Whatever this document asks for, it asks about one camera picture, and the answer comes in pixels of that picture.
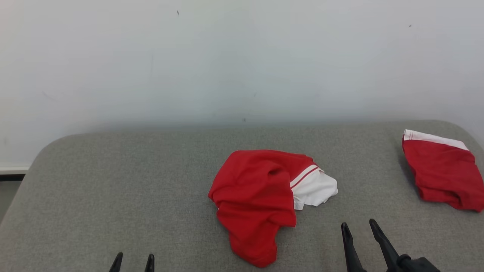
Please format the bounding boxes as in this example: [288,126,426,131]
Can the red jersey with white sleeves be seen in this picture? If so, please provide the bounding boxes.
[208,149,338,268]

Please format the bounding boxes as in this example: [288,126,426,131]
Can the white wall baseboard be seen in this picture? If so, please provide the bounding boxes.
[0,165,30,175]

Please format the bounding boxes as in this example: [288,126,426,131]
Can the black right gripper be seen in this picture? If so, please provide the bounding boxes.
[341,219,441,272]

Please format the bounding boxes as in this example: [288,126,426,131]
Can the red shorts with white stripe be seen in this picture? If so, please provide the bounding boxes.
[402,129,484,212]

